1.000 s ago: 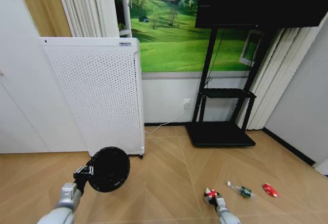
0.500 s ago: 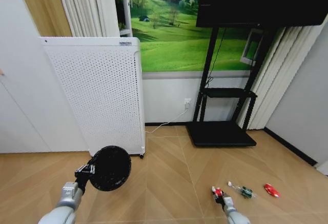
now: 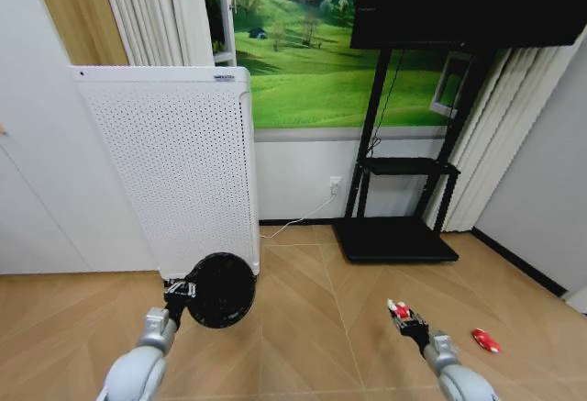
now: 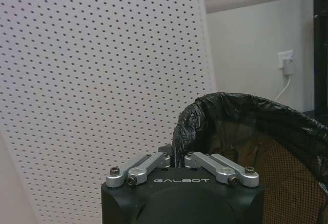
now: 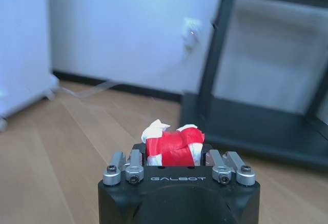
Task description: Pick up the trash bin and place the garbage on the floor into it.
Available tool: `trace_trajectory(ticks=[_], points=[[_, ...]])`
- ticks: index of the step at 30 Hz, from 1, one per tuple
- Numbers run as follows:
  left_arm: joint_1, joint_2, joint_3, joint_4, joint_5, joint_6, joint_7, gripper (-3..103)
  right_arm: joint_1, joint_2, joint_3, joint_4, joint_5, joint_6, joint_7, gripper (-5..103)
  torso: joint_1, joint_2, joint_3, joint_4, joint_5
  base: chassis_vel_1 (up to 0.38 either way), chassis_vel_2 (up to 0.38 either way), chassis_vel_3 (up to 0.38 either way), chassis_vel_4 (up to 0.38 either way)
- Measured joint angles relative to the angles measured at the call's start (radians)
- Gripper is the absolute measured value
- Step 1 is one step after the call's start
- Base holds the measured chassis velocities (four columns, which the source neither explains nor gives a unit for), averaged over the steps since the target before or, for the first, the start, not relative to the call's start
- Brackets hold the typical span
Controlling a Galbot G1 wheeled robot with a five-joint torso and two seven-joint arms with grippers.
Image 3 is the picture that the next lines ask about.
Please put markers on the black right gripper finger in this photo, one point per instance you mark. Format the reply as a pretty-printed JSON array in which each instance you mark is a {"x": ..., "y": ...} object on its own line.
[
  {"x": 397, "y": 317},
  {"x": 413, "y": 315}
]

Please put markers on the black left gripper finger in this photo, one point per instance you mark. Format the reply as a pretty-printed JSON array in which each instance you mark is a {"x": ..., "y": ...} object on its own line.
[
  {"x": 170, "y": 285},
  {"x": 189, "y": 290}
]

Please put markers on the red white snack wrapper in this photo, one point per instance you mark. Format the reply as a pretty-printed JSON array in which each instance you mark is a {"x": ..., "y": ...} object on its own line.
[
  {"x": 486, "y": 339},
  {"x": 401, "y": 310}
]

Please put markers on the black round trash bin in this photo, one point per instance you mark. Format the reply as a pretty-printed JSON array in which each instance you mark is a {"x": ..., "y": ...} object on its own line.
[{"x": 224, "y": 293}]

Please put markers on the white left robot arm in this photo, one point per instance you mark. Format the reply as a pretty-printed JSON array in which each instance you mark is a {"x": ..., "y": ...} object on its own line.
[{"x": 137, "y": 364}]

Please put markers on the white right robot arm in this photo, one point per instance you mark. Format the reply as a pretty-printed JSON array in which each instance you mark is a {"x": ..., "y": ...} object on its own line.
[{"x": 458, "y": 373}]

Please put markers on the black television floor stand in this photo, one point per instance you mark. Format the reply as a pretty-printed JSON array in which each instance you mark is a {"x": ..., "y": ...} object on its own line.
[{"x": 394, "y": 236}]

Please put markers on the white perforated panel heater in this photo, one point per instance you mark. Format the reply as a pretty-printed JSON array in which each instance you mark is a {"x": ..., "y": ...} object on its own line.
[{"x": 183, "y": 167}]

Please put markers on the cream pleated curtain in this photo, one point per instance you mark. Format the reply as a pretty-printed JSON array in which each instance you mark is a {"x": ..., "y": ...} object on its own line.
[
  {"x": 495, "y": 135},
  {"x": 156, "y": 11}
]

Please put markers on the black television screen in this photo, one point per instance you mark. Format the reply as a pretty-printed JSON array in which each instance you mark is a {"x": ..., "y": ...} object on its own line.
[{"x": 468, "y": 2}]

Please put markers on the white wall socket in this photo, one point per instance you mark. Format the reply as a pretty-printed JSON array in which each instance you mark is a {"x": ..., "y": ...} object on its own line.
[{"x": 335, "y": 184}]

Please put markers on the green landscape wall poster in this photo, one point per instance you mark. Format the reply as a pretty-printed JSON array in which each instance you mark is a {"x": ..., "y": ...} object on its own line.
[{"x": 312, "y": 66}]

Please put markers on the white window frame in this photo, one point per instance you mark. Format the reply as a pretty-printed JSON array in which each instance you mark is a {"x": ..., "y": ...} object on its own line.
[{"x": 223, "y": 11}]

